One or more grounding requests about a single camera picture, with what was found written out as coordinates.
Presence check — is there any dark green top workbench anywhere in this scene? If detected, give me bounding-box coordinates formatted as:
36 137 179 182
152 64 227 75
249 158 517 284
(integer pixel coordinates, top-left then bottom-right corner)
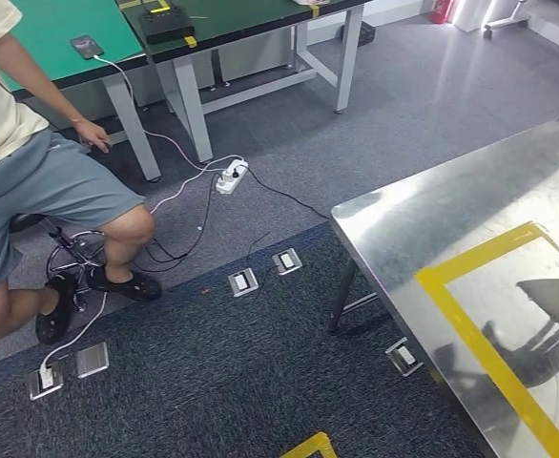
116 0 373 164

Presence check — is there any stainless steel workbench table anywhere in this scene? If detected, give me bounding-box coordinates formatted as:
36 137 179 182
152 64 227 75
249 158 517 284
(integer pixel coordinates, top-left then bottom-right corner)
327 118 559 458

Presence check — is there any metal floor socket plate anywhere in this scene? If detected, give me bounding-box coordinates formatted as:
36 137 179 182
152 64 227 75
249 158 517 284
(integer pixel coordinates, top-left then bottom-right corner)
75 342 110 380
26 361 64 402
384 336 424 379
227 267 259 299
272 247 303 277

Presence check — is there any white power strip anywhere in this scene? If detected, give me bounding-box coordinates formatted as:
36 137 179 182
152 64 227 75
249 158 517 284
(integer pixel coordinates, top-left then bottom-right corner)
215 157 250 196

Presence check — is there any person's black shoe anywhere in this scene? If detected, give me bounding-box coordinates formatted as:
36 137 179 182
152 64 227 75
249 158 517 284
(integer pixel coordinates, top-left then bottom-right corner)
35 273 78 346
85 265 162 302

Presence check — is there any yellow floor tape square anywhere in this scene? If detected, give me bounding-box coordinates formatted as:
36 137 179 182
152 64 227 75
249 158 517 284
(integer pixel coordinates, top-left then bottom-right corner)
279 431 338 458

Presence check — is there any small black box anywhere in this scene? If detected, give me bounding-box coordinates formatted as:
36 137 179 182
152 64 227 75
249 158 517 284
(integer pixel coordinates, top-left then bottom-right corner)
340 20 377 49

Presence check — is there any black flat device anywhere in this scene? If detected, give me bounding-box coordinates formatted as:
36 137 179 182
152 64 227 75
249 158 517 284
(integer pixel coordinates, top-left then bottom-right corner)
138 5 195 46

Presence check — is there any chrome base stool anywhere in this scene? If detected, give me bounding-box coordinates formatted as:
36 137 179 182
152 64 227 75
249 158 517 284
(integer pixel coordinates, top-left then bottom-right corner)
9 213 111 314

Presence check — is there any red fire extinguisher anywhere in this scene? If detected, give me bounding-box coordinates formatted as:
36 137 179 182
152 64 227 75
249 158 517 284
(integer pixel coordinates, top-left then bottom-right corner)
428 0 455 25

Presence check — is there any black smartphone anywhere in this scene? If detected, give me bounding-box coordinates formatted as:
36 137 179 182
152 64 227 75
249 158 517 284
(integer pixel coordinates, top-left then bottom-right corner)
70 34 104 61

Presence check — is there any white stand with caster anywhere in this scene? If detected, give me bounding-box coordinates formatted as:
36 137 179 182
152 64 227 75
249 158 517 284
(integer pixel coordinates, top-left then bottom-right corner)
452 0 531 40

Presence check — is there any person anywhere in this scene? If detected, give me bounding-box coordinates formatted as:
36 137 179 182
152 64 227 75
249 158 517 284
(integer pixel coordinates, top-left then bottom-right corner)
0 0 162 352

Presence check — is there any black cable with adapter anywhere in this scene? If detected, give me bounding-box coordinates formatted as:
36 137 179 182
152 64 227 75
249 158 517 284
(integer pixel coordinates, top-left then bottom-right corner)
246 167 331 221

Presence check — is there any thin black floor wire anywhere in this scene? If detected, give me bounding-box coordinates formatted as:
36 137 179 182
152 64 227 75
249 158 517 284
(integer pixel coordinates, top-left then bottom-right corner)
245 232 280 299

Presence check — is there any black looped floor cable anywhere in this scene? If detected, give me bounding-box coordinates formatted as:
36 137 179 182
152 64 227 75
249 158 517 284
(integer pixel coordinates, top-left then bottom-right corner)
133 174 218 274

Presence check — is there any white power cable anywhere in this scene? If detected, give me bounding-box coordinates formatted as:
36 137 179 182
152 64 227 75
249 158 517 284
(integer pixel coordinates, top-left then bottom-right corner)
39 155 247 381

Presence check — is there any white phone charging cable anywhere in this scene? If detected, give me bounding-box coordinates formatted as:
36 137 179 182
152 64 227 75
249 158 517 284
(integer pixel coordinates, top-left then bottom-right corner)
93 53 242 173

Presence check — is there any yellow table tape frame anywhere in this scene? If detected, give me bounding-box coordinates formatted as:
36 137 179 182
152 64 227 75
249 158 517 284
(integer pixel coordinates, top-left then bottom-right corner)
413 220 559 458

